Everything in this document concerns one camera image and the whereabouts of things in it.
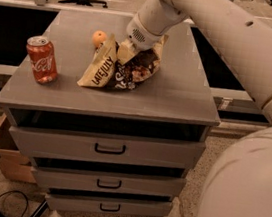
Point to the cardboard box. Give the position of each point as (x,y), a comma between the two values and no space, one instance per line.
(13,165)

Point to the orange fruit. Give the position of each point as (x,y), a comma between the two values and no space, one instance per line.
(98,38)

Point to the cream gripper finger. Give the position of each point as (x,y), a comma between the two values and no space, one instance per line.
(126,51)

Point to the middle grey drawer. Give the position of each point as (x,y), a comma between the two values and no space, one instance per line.
(108,182)

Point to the brown chip bag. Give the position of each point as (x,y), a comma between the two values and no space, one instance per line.
(106,70)

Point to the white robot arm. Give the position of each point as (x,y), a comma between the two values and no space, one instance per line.
(239,184)

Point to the grey drawer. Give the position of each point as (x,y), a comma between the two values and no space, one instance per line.
(108,182)
(109,205)
(59,144)

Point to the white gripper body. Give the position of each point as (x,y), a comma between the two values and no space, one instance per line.
(142,37)

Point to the red coke can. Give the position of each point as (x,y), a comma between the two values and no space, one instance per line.
(42,59)

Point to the top grey drawer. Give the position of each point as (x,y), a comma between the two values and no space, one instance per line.
(59,144)

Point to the bottom grey drawer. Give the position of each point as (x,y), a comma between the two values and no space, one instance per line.
(109,205)

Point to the grey drawer cabinet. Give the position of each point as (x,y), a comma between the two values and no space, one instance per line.
(174,104)

